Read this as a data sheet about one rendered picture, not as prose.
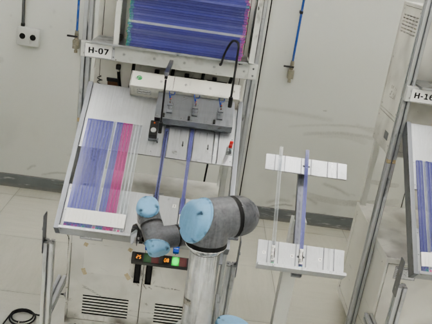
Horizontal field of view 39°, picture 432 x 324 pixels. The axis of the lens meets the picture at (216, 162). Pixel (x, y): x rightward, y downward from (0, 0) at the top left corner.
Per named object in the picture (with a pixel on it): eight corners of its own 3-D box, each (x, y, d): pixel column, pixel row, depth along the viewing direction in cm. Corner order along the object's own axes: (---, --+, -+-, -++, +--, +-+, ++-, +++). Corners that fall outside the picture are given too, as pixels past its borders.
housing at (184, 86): (236, 117, 278) (240, 99, 266) (130, 102, 276) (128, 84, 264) (237, 102, 282) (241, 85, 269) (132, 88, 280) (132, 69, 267)
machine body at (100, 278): (206, 350, 293) (225, 236, 273) (62, 333, 291) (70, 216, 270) (209, 281, 355) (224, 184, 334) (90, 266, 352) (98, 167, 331)
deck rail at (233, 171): (227, 254, 245) (229, 249, 240) (222, 254, 245) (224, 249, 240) (241, 108, 279) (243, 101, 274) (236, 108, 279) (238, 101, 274)
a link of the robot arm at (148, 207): (139, 219, 195) (133, 196, 198) (139, 232, 205) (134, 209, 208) (162, 214, 197) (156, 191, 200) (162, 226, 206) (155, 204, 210)
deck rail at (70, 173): (60, 233, 242) (58, 227, 237) (54, 233, 242) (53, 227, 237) (94, 89, 276) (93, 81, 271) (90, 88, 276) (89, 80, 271)
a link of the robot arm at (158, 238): (184, 246, 197) (175, 216, 201) (152, 250, 191) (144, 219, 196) (175, 256, 203) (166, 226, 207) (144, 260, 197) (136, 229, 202)
